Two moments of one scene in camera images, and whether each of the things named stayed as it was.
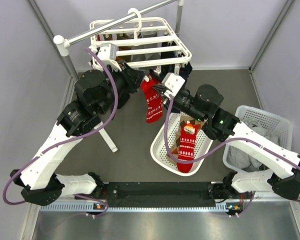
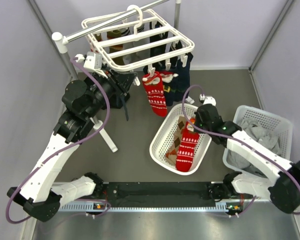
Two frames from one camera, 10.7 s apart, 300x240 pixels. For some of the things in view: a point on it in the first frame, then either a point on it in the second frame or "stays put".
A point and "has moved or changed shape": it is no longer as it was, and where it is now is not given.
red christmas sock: x=188 y=132 stays put
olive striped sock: x=123 y=36 → x=113 y=34
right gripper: x=160 y=89 → x=197 y=117
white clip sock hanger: x=138 y=41 has moved or changed shape
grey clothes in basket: x=239 y=159 stays put
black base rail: x=160 y=194 stays put
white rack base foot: x=105 y=136 stays put
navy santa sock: x=155 y=76 → x=182 y=87
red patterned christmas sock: x=154 y=99 has moved or changed shape
